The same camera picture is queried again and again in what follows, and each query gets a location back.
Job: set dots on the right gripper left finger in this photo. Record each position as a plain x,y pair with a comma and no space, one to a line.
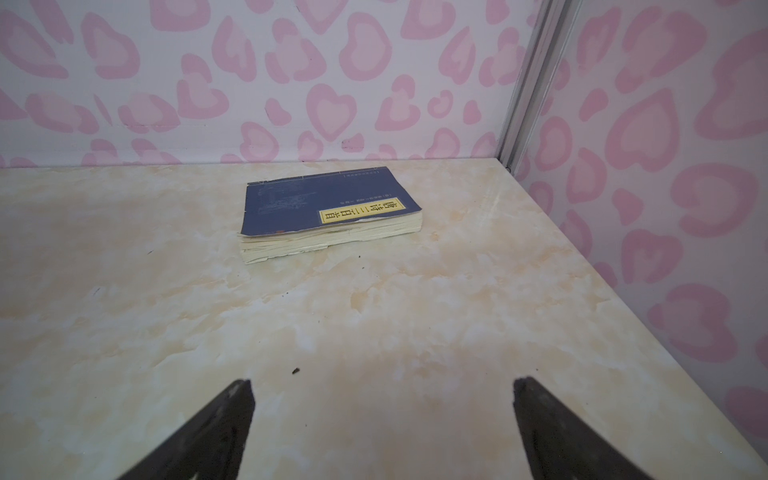
210,445

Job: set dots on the blue booklet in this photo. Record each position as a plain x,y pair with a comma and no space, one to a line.
308,213

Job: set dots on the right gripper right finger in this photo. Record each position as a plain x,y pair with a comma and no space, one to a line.
560,445

